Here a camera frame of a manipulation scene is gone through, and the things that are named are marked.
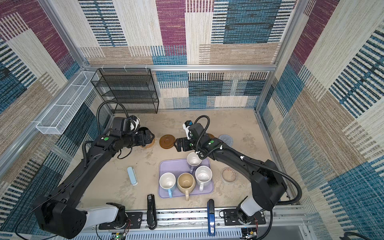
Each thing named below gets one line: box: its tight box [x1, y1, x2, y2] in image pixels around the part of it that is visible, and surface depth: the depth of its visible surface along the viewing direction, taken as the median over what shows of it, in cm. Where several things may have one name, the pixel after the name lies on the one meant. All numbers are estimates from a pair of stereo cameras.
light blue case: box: [127, 166, 138, 186], surface depth 85 cm
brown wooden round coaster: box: [159, 134, 176, 149], surface depth 104 cm
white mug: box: [195, 165, 213, 192], surface depth 82 cm
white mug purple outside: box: [186, 151, 203, 174], surface depth 89 cm
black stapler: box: [147, 194, 158, 231], surface depth 73 cm
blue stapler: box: [207, 199, 216, 237], surface depth 73 cm
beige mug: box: [177, 172, 196, 202], surface depth 79 cm
